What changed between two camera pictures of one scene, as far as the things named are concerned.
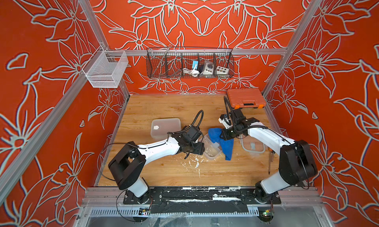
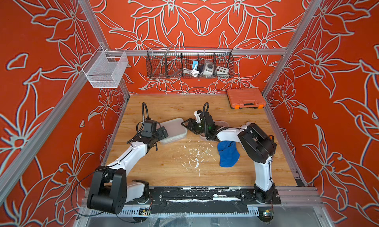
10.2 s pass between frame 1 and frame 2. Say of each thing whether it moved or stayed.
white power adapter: stayed
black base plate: stayed
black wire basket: stayed
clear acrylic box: stayed
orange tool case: stayed
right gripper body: moved
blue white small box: stayed
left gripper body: moved
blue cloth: moved
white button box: stayed
